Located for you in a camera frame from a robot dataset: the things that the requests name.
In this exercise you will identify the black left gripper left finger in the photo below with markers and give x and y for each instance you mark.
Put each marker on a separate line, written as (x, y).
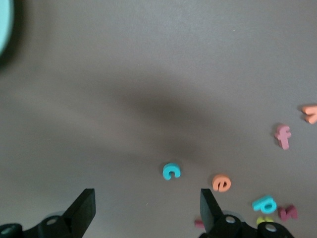
(81, 213)

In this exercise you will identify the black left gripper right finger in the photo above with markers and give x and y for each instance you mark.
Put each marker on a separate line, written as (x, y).
(210, 215)

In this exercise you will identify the dark red foam letter l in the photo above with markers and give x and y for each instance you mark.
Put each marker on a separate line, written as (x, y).
(199, 223)

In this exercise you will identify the orange foam letter e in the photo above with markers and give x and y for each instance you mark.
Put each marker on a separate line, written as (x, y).
(216, 183)

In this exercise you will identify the teal foam letter c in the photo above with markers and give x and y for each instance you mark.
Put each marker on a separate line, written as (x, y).
(165, 171)

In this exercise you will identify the teal foam letter p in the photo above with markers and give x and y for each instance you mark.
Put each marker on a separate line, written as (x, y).
(257, 205)

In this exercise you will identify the yellow foam letter s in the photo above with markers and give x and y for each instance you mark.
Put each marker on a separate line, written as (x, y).
(262, 219)

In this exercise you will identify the dark red foam letter z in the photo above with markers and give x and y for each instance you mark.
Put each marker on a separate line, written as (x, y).
(284, 214)

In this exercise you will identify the pink foam letter f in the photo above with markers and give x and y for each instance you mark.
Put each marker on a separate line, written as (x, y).
(284, 138)

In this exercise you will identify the orange foam letter v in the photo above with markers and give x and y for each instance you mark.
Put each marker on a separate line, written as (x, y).
(309, 109)

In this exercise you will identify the brown table cover sheet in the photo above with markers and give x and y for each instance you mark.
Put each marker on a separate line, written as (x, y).
(148, 74)

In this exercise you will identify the pale green round plate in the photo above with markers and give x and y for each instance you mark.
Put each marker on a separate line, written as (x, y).
(5, 24)

